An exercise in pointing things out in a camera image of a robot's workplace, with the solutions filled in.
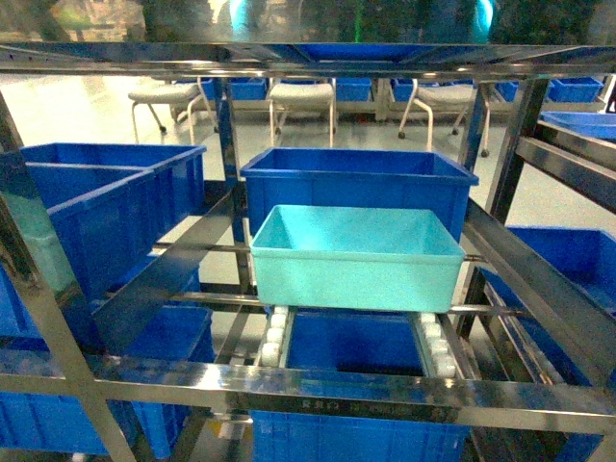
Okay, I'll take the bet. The teal plastic bin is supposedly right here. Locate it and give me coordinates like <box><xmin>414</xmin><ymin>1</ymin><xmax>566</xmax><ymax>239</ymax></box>
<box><xmin>250</xmin><ymin>205</ymin><xmax>465</xmax><ymax>313</ymax></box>

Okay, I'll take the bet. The blue bin top shelf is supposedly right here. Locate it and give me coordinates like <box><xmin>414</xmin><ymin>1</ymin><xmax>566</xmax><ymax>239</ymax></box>
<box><xmin>297</xmin><ymin>43</ymin><xmax>436</xmax><ymax>63</ymax></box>

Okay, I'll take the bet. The blue bin shelf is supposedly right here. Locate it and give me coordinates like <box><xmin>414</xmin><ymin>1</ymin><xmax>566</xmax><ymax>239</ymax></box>
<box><xmin>297</xmin><ymin>43</ymin><xmax>436</xmax><ymax>63</ymax></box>
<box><xmin>509</xmin><ymin>226</ymin><xmax>615</xmax><ymax>385</ymax></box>

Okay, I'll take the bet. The blue bin right shelf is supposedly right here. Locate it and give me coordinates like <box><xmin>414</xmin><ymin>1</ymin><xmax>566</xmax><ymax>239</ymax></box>
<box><xmin>509</xmin><ymin>226</ymin><xmax>615</xmax><ymax>385</ymax></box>

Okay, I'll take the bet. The blue bin behind teal bin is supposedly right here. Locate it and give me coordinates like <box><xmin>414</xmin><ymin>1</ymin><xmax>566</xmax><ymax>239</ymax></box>
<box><xmin>241</xmin><ymin>147</ymin><xmax>479</xmax><ymax>240</ymax></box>

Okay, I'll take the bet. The blue bin bottom centre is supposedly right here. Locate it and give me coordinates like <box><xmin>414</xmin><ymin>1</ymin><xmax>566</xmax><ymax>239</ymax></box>
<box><xmin>249</xmin><ymin>307</ymin><xmax>473</xmax><ymax>462</ymax></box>

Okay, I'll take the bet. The white chair centre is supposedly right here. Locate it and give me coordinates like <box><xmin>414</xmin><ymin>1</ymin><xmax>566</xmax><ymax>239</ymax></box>
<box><xmin>266</xmin><ymin>79</ymin><xmax>337</xmax><ymax>147</ymax></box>

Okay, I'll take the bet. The white chair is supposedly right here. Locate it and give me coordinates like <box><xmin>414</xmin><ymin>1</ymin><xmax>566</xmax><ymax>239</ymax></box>
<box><xmin>391</xmin><ymin>79</ymin><xmax>491</xmax><ymax>158</ymax></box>
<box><xmin>266</xmin><ymin>79</ymin><xmax>337</xmax><ymax>147</ymax></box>
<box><xmin>128</xmin><ymin>77</ymin><xmax>219</xmax><ymax>144</ymax></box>

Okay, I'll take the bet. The roller conveyor track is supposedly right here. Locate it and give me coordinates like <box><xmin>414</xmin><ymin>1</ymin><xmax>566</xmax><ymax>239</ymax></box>
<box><xmin>256</xmin><ymin>307</ymin><xmax>457</xmax><ymax>378</ymax></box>

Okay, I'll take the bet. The white chair left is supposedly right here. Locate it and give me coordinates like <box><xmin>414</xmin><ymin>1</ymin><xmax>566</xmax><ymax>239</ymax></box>
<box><xmin>128</xmin><ymin>77</ymin><xmax>219</xmax><ymax>144</ymax></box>

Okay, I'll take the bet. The blue bin middle left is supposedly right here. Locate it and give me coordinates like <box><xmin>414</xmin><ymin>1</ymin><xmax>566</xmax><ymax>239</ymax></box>
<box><xmin>0</xmin><ymin>162</ymin><xmax>160</xmax><ymax>304</ymax></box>

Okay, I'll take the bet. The white chair right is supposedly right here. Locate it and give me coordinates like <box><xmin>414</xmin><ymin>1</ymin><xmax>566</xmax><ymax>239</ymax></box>
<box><xmin>391</xmin><ymin>79</ymin><xmax>491</xmax><ymax>158</ymax></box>

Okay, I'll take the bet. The blue bin rear left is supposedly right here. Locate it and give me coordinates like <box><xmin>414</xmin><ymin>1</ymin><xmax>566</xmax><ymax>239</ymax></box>
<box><xmin>21</xmin><ymin>142</ymin><xmax>207</xmax><ymax>225</ymax></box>

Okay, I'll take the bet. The blue bin bottom left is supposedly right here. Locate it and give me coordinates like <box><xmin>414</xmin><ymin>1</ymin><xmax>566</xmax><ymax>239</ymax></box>
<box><xmin>1</xmin><ymin>306</ymin><xmax>215</xmax><ymax>459</ymax></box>

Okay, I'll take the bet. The stainless steel shelf frame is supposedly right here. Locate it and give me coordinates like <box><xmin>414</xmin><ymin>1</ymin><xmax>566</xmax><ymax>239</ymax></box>
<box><xmin>1</xmin><ymin>41</ymin><xmax>615</xmax><ymax>461</ymax></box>

